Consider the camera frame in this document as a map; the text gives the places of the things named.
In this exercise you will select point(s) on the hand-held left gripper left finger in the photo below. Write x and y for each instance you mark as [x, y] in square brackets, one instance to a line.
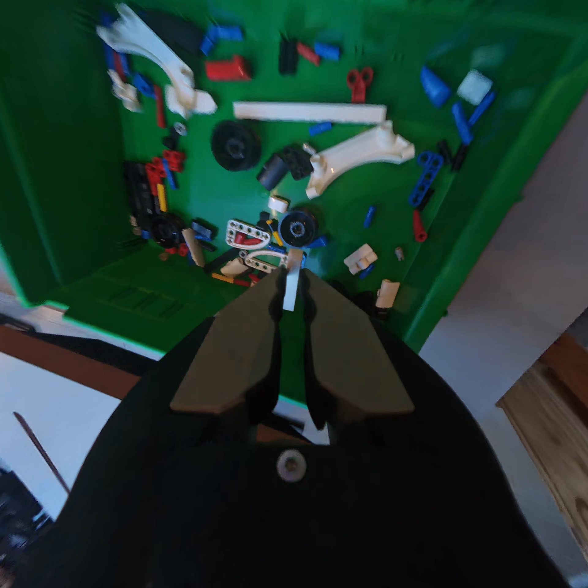
[229, 363]

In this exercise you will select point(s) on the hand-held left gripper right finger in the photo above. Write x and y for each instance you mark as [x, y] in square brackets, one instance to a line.
[358, 367]

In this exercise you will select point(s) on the thin white toy beam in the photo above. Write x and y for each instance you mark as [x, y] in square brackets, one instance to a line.
[290, 289]

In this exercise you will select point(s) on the black toy wheel rim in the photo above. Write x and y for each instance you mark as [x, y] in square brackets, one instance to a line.
[165, 229]
[297, 228]
[235, 146]

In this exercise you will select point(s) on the green plastic bin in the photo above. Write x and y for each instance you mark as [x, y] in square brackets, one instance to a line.
[46, 183]

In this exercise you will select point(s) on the pile of small toy bricks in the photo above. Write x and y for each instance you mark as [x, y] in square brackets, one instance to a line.
[229, 69]

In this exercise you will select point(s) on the white toy arch piece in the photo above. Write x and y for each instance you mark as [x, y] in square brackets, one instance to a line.
[358, 154]
[147, 50]

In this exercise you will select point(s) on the long white toy beam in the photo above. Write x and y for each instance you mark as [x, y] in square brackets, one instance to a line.
[310, 111]

